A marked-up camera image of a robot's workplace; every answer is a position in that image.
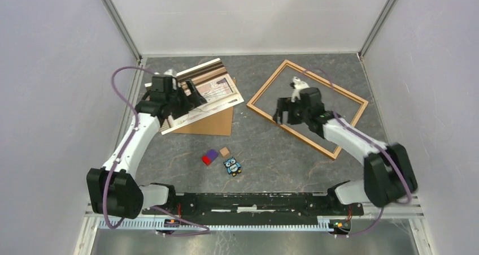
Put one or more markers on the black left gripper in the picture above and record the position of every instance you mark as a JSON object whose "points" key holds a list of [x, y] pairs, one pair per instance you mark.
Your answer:
{"points": [[197, 99]]}

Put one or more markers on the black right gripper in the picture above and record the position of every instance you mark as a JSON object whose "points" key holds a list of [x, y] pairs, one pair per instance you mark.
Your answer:
{"points": [[283, 104]]}

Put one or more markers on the printed photo sheet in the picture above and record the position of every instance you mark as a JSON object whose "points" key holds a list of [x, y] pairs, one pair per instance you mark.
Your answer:
{"points": [[201, 73]]}

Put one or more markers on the wooden picture frame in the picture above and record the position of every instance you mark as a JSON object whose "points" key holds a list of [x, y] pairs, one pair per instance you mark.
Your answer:
{"points": [[351, 122]]}

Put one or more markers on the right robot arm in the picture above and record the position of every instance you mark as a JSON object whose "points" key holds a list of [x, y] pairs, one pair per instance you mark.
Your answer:
{"points": [[387, 172]]}

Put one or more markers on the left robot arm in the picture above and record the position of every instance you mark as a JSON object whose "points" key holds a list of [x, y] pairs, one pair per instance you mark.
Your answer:
{"points": [[112, 188]]}

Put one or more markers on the brown cardboard backing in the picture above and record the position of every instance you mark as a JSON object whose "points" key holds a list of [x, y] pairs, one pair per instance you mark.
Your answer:
{"points": [[213, 118]]}

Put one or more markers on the red and purple block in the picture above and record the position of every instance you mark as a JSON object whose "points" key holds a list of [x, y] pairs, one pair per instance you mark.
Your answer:
{"points": [[209, 157]]}

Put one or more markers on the small tan wooden cube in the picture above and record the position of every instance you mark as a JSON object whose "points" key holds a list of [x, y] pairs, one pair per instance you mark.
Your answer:
{"points": [[224, 152]]}

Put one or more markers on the blue owl figure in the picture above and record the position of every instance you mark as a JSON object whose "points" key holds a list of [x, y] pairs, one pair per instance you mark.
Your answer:
{"points": [[232, 166]]}

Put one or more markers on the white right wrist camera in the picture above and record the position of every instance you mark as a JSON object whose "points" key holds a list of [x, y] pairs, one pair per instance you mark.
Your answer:
{"points": [[297, 84]]}

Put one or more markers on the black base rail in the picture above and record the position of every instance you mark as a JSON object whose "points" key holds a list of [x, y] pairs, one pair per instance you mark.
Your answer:
{"points": [[259, 208]]}

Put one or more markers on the white toothed cable tray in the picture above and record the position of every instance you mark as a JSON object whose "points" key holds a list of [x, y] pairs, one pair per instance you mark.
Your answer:
{"points": [[158, 223]]}

